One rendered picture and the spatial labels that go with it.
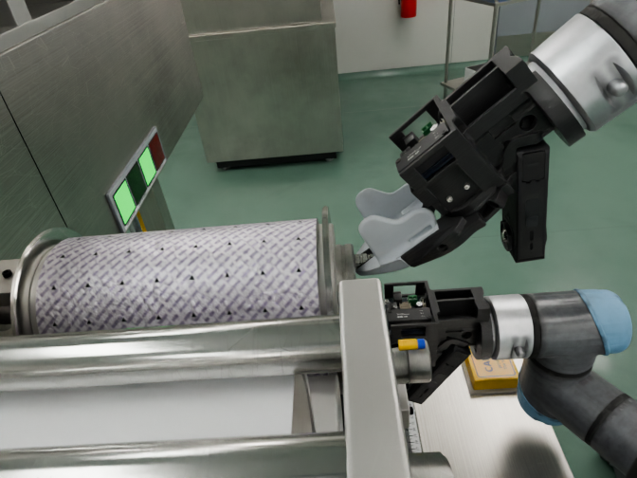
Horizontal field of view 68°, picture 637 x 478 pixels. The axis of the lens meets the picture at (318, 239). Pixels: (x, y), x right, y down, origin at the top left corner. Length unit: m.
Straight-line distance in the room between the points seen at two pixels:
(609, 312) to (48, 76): 0.71
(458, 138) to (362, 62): 4.69
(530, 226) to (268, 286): 0.22
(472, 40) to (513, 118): 4.80
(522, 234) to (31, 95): 0.55
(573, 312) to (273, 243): 0.35
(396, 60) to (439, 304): 4.59
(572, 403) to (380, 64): 4.59
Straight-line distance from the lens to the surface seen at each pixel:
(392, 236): 0.40
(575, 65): 0.37
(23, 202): 0.61
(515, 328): 0.57
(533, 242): 0.44
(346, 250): 0.42
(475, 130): 0.38
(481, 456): 0.75
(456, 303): 0.56
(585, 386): 0.66
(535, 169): 0.41
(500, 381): 0.80
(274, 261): 0.39
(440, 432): 0.76
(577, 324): 0.60
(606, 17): 0.39
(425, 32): 5.05
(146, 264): 0.42
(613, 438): 0.65
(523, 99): 0.38
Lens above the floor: 1.54
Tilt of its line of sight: 36 degrees down
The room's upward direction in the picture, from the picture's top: 7 degrees counter-clockwise
